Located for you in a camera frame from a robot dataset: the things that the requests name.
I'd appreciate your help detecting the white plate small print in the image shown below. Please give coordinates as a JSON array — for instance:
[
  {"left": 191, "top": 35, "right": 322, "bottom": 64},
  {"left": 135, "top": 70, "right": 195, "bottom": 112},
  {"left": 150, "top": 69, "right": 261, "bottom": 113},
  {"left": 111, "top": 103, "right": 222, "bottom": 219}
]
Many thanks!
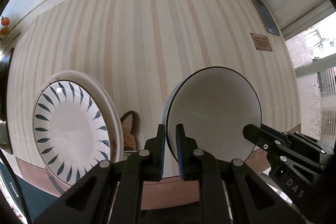
[{"left": 40, "top": 69, "right": 125, "bottom": 162}]

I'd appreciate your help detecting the blue smartphone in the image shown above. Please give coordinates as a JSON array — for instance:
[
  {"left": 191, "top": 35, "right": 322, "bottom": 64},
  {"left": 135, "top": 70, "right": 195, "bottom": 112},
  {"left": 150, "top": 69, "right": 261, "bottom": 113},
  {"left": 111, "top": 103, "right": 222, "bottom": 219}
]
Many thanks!
[{"left": 251, "top": 0, "right": 280, "bottom": 36}]

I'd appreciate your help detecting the tomato wall sticker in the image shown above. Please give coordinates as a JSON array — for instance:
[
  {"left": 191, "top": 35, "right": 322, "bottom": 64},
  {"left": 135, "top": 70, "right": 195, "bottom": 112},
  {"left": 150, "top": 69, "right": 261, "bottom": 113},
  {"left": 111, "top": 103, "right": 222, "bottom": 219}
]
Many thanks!
[{"left": 1, "top": 16, "right": 10, "bottom": 26}]

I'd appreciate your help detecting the brown leather label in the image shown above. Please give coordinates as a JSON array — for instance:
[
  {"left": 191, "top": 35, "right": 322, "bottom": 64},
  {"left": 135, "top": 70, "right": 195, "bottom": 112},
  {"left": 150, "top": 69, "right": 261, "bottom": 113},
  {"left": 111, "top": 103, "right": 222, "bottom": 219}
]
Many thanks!
[{"left": 251, "top": 33, "right": 273, "bottom": 52}]

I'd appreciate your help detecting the striped cat table mat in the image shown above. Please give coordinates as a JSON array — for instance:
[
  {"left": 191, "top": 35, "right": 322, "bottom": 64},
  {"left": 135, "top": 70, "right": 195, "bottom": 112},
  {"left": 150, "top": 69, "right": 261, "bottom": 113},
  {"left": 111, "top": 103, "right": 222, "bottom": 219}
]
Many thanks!
[{"left": 6, "top": 0, "right": 302, "bottom": 212}]

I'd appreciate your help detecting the orange wall sticker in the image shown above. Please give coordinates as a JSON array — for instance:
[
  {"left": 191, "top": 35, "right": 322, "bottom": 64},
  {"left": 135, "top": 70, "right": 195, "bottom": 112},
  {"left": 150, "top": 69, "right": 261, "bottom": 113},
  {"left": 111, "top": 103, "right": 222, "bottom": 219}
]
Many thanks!
[{"left": 0, "top": 26, "right": 9, "bottom": 36}]

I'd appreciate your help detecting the leaf pattern plate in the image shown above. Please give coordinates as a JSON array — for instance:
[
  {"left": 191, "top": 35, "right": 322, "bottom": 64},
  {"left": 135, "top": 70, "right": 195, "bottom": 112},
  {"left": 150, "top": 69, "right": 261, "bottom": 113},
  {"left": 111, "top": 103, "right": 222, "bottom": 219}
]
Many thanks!
[{"left": 33, "top": 81, "right": 115, "bottom": 185}]

